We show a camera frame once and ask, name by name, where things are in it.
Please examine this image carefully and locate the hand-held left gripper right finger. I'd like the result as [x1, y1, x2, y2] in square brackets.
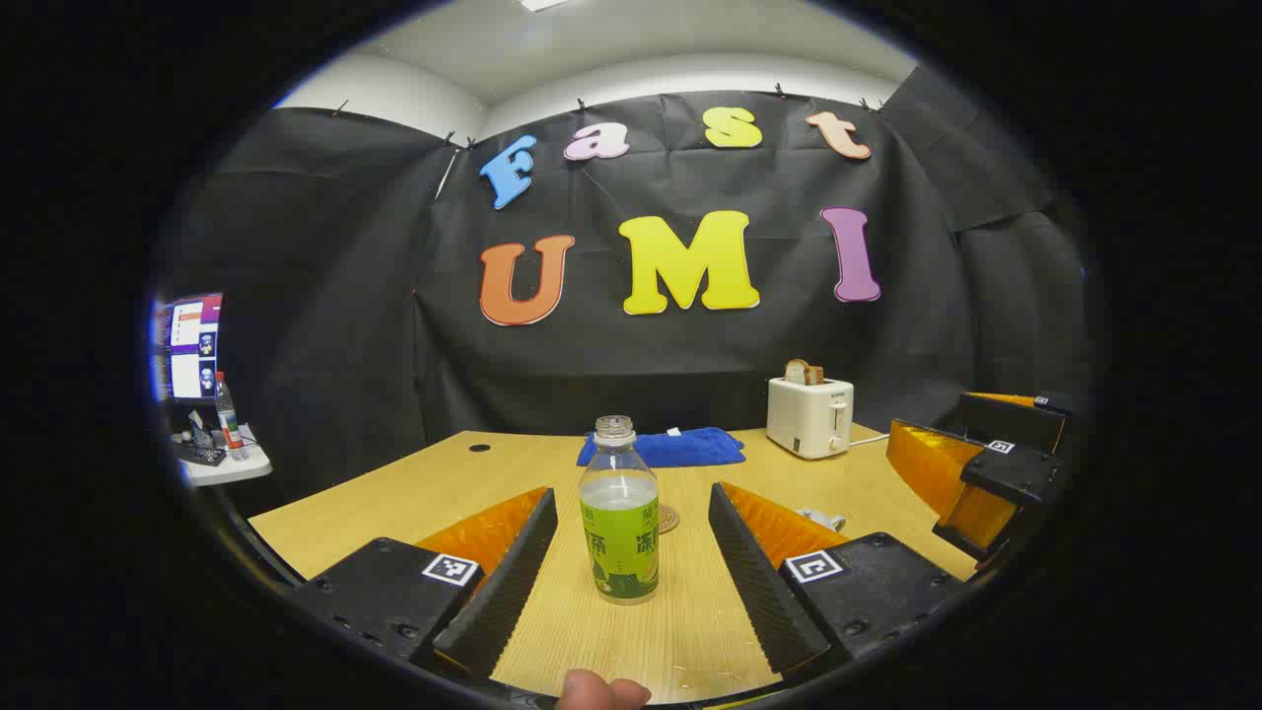
[708, 481, 965, 681]

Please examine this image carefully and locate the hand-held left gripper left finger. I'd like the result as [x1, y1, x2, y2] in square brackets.
[286, 485, 559, 681]

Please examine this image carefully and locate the green label water bottle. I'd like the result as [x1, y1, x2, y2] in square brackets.
[578, 415, 661, 604]

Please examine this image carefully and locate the small red label bottle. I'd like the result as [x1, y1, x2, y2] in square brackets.
[215, 372, 247, 462]

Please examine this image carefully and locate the blue towel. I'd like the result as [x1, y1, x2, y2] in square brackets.
[577, 427, 746, 468]

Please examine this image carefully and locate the white toaster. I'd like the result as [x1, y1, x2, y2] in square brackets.
[766, 378, 855, 461]

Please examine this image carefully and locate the white side table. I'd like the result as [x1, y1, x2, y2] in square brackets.
[173, 424, 272, 487]

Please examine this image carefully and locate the black backdrop cloth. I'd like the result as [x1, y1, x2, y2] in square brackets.
[163, 64, 1095, 514]

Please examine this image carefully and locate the dark desk clutter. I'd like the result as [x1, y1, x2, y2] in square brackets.
[173, 409, 233, 466]

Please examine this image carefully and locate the computer monitor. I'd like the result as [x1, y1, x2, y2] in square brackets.
[158, 292, 225, 403]

